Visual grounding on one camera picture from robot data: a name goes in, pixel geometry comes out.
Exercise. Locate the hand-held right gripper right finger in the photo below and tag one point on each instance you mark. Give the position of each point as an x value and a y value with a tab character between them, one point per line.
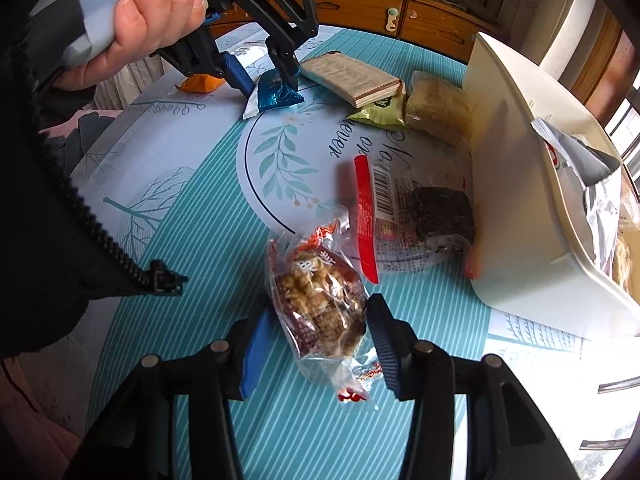
387	355

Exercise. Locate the green snack packet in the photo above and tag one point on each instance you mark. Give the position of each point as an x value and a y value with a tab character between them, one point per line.
380	114

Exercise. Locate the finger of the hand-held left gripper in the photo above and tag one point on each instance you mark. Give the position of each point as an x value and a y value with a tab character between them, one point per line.
239	72
285	62

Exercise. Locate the brown wafer packet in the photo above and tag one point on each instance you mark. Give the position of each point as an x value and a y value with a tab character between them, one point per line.
350	77

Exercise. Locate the pink fleece garment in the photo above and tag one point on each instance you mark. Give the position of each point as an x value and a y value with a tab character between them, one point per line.
35	420

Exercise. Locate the grey pink leaf-print cloth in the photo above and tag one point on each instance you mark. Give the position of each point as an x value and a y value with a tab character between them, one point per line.
75	135

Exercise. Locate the brown wooden door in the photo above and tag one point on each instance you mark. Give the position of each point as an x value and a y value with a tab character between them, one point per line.
600	60

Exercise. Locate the dark cake packet red edge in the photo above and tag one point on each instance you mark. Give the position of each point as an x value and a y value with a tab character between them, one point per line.
435	215

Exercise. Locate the white curtain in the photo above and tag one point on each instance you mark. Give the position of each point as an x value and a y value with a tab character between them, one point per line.
135	85

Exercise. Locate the blue foil snack packet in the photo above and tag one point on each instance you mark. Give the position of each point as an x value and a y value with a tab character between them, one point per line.
272	97

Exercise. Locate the wooden cabinet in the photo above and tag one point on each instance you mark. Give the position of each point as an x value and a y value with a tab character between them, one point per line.
350	10

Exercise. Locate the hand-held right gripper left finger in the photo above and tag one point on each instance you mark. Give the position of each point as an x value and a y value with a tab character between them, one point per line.
255	355

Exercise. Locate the pale rice cracker packet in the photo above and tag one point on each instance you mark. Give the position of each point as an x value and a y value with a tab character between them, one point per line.
437	105

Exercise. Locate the white plastic bin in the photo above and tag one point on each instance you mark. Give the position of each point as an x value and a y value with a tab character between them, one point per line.
525	220

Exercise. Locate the orange and white packet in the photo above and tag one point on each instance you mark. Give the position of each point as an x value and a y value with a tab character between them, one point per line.
200	83

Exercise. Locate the person's left hand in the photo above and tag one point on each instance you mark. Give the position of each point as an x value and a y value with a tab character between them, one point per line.
150	15

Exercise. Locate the black zip jacket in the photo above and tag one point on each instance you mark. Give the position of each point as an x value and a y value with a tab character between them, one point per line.
45	200

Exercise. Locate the clear red walnut snack packet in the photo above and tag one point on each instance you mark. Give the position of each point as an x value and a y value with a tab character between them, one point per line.
320	305

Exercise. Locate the white grey snack packet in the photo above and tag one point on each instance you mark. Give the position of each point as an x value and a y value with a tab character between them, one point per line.
575	160

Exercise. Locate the green white cabinet lock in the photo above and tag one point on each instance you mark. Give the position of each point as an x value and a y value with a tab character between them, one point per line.
391	20

